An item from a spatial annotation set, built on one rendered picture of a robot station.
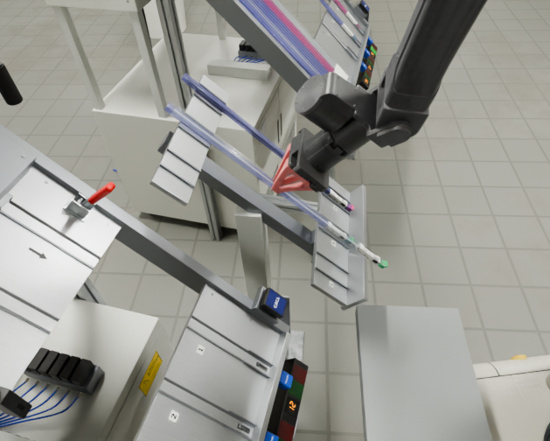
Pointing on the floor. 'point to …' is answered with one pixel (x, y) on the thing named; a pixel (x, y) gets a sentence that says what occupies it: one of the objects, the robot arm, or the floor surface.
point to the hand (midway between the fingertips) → (277, 185)
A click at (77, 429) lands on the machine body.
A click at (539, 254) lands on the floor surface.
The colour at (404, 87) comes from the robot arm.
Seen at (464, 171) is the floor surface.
